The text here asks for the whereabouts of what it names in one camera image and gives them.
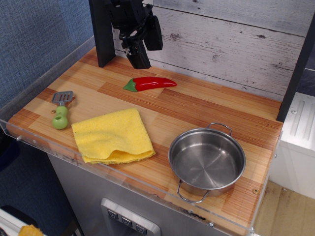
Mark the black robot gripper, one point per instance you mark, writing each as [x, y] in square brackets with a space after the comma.
[136, 23]

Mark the clear acrylic table guard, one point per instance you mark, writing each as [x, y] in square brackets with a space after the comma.
[166, 113]

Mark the black vertical post left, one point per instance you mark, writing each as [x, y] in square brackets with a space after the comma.
[102, 29]

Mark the green handled toy spatula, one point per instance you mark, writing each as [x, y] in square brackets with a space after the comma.
[60, 120]

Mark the silver toy fridge cabinet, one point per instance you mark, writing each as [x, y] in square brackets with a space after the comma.
[85, 189]

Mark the silver dispenser button panel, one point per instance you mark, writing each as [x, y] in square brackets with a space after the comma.
[124, 222]

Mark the yellow folded towel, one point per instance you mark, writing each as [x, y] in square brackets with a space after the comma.
[114, 138]

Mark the white ribbed appliance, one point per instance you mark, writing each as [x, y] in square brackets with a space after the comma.
[293, 166]

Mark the steel pot with handles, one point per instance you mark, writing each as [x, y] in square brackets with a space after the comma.
[206, 161]

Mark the yellow cloth bottom corner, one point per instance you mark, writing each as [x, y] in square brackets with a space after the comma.
[30, 230]

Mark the black vertical post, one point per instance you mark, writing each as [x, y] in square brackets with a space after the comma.
[102, 29]
[297, 72]

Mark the red toy chili pepper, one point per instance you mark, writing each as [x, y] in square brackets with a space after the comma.
[147, 83]

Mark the black vertical post right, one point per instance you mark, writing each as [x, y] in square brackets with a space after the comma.
[297, 72]

